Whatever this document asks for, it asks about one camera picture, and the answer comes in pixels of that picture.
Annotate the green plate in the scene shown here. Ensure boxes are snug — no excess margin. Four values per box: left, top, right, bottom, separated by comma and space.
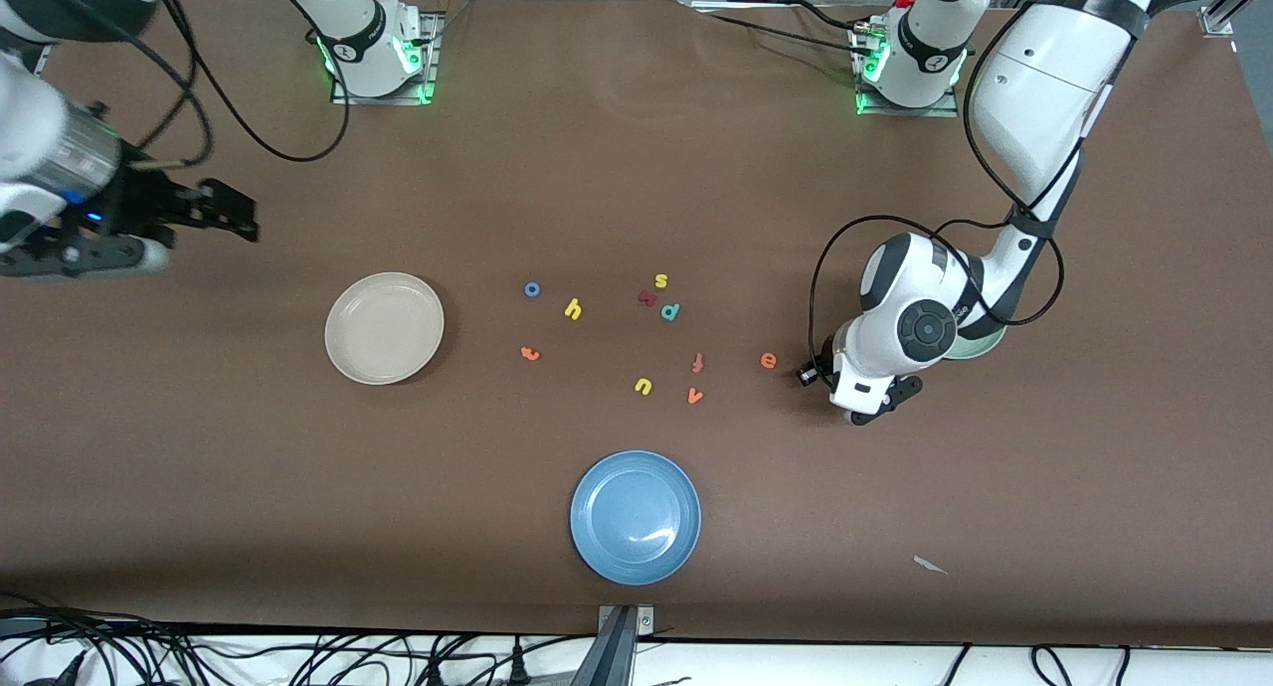
940, 328, 1007, 361

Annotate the beige plate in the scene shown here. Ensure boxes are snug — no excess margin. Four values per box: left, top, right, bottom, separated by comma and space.
324, 271, 446, 386

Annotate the long black right arm cable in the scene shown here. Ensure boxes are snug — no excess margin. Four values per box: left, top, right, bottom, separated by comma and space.
154, 0, 349, 163

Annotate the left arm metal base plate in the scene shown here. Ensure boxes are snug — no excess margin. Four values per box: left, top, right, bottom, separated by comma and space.
855, 87, 961, 119

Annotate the short black right arm cable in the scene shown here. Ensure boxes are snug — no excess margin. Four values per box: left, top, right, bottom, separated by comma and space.
124, 0, 213, 170

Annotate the brown paper table cover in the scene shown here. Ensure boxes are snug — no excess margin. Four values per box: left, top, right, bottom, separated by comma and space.
0, 0, 1273, 649

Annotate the black right camera bracket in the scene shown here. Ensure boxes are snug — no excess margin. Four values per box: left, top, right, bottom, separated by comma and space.
0, 234, 150, 277

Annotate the aluminium frame profile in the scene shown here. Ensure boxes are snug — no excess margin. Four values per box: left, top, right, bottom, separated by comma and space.
1198, 0, 1273, 39

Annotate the black camera bracket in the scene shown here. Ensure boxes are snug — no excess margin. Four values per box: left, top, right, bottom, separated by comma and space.
0, 234, 150, 277
850, 376, 924, 427

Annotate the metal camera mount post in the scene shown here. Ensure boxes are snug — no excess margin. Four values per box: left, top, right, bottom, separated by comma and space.
569, 603, 657, 686

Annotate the blue plate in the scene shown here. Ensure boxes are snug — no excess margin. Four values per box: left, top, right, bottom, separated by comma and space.
570, 450, 702, 587

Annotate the black left camera bracket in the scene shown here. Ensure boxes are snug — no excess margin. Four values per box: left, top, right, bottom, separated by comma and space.
850, 376, 924, 427

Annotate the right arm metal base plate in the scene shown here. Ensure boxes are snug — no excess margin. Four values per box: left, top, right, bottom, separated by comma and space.
330, 12, 444, 106

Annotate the black base power cable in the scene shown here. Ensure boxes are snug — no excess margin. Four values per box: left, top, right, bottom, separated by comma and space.
691, 0, 876, 61

